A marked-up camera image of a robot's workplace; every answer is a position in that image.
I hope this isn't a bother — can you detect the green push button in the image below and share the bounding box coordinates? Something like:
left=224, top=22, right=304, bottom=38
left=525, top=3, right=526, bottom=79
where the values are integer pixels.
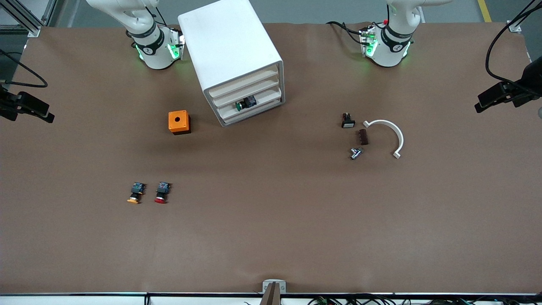
left=235, top=96, right=257, bottom=112

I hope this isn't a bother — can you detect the yellow push button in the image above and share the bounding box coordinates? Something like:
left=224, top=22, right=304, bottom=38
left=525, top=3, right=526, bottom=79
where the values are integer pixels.
left=127, top=182, right=147, bottom=205

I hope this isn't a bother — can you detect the orange button box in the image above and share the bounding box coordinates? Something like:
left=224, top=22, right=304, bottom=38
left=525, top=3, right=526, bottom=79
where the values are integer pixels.
left=168, top=110, right=191, bottom=136

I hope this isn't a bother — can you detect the red push button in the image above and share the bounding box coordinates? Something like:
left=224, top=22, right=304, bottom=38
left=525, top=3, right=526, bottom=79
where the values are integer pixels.
left=154, top=182, right=172, bottom=205

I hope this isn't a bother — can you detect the white drawer cabinet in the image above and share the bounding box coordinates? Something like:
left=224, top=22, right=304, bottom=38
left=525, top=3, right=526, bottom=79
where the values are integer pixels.
left=178, top=0, right=285, bottom=128

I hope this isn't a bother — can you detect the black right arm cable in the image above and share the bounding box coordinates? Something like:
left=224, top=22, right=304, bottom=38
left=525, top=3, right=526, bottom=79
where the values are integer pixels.
left=0, top=48, right=48, bottom=89

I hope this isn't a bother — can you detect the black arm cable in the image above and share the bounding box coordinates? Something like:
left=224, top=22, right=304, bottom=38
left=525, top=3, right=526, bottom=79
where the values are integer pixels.
left=484, top=0, right=542, bottom=84
left=0, top=48, right=48, bottom=89

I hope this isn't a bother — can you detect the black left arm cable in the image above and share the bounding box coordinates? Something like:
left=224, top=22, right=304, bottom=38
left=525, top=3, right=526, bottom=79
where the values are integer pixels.
left=484, top=0, right=542, bottom=84

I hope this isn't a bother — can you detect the aluminium frame post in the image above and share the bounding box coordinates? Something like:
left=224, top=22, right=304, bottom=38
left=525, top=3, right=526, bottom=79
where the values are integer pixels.
left=508, top=0, right=542, bottom=34
left=0, top=0, right=56, bottom=38

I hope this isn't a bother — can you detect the white curved bracket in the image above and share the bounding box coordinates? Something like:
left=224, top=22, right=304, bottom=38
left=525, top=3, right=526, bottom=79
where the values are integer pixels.
left=362, top=119, right=404, bottom=160

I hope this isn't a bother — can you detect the black base cable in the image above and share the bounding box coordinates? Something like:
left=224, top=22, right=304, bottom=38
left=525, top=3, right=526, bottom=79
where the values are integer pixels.
left=326, top=20, right=366, bottom=45

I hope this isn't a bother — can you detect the white table edge rail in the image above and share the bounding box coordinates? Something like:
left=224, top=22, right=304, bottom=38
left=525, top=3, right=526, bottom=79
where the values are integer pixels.
left=0, top=294, right=542, bottom=305

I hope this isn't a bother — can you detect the black cable bundle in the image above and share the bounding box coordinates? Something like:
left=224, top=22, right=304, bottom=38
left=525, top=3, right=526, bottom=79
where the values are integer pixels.
left=308, top=293, right=542, bottom=305

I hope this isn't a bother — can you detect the grey metal bracket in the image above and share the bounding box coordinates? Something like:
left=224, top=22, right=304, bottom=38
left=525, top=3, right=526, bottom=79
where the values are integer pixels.
left=260, top=279, right=287, bottom=305

